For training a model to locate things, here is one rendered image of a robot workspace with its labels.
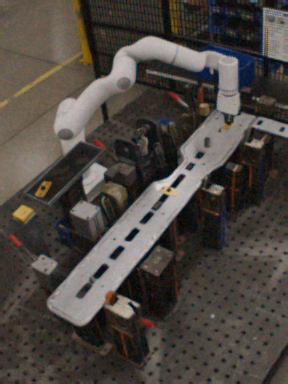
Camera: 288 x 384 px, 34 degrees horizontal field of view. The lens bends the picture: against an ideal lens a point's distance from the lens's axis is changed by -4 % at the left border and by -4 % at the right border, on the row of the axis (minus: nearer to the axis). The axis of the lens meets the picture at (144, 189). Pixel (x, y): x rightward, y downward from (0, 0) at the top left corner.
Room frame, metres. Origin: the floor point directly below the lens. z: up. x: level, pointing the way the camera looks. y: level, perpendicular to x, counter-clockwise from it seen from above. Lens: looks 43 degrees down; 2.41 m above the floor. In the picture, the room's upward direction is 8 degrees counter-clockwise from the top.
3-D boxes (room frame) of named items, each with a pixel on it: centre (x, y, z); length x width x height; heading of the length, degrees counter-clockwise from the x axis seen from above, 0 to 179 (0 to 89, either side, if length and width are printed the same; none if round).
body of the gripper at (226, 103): (1.82, -0.43, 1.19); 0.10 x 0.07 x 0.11; 51
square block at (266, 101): (1.99, -0.67, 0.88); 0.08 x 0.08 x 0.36; 51
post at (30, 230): (1.33, 0.47, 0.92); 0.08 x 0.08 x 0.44; 51
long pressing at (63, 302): (1.47, -0.09, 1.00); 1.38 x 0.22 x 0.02; 141
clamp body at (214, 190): (1.43, -0.27, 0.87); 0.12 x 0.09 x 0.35; 51
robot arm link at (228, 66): (1.83, -0.44, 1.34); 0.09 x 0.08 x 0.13; 176
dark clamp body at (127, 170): (1.59, 0.07, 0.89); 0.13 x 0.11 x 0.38; 51
